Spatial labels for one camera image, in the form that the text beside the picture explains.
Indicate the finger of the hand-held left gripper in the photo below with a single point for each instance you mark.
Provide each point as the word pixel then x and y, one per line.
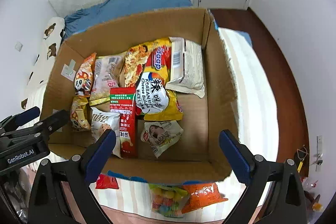
pixel 53 120
pixel 27 115

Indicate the white silver snack packet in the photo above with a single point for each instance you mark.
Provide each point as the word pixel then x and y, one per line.
pixel 187 69

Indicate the long red snack packet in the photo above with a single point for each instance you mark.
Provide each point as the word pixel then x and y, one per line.
pixel 127 129

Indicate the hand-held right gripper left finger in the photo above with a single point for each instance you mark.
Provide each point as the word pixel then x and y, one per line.
pixel 101 155

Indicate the white cookie snack packet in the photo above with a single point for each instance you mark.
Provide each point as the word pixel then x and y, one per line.
pixel 103 121

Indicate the cardboard box blue print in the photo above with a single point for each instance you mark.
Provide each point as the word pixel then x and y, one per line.
pixel 195 119

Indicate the clear yellow-edged snack packet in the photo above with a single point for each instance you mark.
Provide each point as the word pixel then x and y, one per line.
pixel 105 77

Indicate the white wall switch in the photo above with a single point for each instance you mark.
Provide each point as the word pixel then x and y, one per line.
pixel 19 46

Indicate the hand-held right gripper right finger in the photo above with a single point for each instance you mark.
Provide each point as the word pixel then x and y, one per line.
pixel 235 158

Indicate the colourful candy balls packet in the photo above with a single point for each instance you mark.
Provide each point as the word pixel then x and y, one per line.
pixel 165 199

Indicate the yellow panda snack packet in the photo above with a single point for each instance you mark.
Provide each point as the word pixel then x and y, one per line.
pixel 78 113

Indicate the white packet with face photo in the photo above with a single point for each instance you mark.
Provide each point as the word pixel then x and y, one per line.
pixel 160 134

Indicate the blue bed quilt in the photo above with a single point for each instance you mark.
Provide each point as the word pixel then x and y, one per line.
pixel 136 5

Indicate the dark red snack packet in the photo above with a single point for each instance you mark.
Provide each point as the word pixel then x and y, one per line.
pixel 106 182

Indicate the yellow instant noodle packet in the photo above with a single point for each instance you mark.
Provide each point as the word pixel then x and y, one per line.
pixel 155 87

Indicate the red panda snack packet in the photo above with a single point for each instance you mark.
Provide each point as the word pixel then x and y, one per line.
pixel 84 79

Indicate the orange snack packet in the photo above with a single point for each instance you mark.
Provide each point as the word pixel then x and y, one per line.
pixel 202 197

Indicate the white wall socket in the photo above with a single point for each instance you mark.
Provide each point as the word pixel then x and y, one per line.
pixel 319 144

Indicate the bear printed long pillow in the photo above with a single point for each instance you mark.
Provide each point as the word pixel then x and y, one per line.
pixel 48 40

